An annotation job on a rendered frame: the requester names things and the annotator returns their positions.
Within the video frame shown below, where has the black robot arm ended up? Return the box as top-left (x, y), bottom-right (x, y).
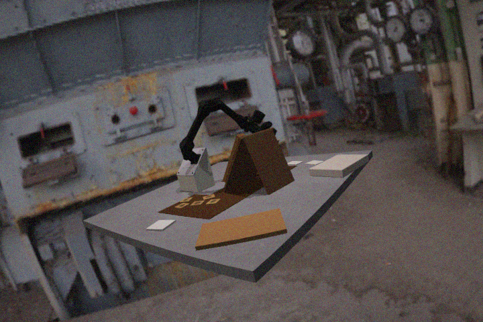
top-left (179, 101), bottom-right (272, 164)

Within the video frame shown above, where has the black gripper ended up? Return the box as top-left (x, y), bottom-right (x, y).
top-left (252, 125), bottom-right (277, 135)

